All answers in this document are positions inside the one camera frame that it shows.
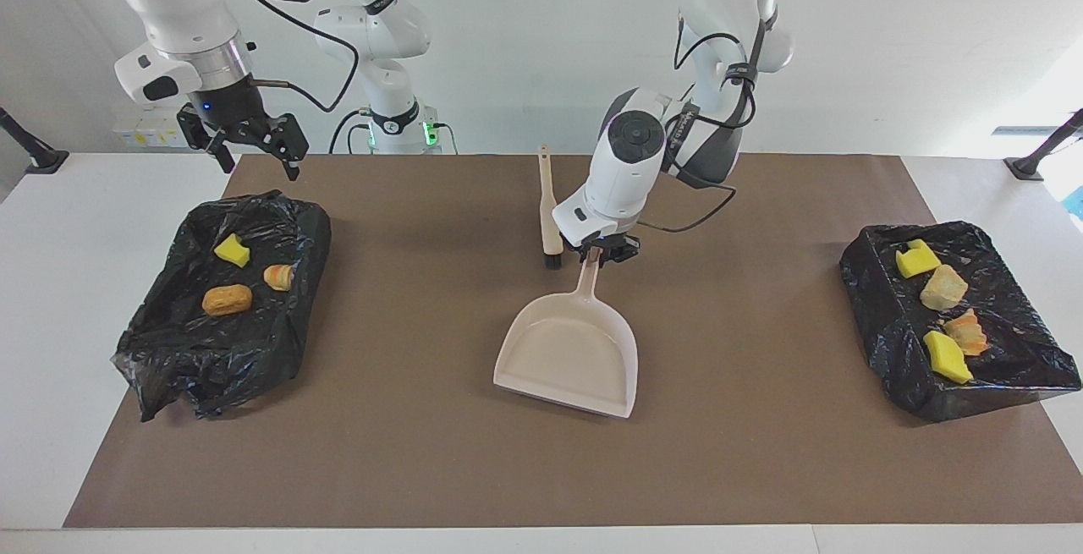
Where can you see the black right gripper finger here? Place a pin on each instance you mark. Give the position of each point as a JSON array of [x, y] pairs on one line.
[[223, 155], [293, 152]]

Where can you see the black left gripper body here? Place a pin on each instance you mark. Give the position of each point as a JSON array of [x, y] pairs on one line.
[[611, 245]]

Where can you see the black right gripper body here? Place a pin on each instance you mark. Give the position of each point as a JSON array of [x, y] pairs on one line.
[[233, 110]]

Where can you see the beige hand brush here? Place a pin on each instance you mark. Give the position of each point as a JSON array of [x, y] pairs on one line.
[[550, 216]]

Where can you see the plain yellow sponge piece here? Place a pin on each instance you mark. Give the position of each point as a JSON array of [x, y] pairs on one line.
[[232, 250]]

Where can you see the beige plastic dustpan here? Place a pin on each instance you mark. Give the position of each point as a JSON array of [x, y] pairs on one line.
[[567, 351]]

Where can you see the pale sponge scrap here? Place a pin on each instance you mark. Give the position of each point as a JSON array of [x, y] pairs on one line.
[[278, 277]]

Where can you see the brown oval sponge scrap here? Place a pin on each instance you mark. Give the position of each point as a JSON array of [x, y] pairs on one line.
[[227, 300]]

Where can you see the small yellow green sponge piece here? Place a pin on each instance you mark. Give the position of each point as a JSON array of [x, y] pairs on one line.
[[916, 260]]

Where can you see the pale beige scrap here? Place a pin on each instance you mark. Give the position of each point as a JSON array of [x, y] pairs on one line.
[[943, 287]]

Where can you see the wide green yellow sponge piece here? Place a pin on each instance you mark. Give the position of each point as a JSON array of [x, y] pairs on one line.
[[946, 357]]

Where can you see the orange scrap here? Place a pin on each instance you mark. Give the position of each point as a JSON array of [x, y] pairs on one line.
[[967, 334]]

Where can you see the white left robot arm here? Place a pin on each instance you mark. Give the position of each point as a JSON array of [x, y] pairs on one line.
[[630, 156]]

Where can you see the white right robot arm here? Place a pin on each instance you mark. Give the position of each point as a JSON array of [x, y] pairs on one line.
[[186, 13]]

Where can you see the black bag-lined bin with flap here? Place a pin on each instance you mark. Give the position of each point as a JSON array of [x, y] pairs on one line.
[[211, 351]]

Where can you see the empty black bag-lined bin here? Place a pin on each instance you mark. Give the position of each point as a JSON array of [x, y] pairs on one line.
[[1015, 368]]

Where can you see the brown table mat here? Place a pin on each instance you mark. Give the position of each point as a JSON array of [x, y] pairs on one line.
[[423, 469]]

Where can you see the blue object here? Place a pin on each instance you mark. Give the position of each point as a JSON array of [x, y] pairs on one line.
[[1076, 203]]

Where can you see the white wall boxes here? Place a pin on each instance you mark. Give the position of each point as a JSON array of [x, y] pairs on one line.
[[140, 135]]

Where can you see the black camera stand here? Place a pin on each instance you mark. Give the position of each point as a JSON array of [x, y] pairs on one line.
[[1028, 167], [42, 158]]

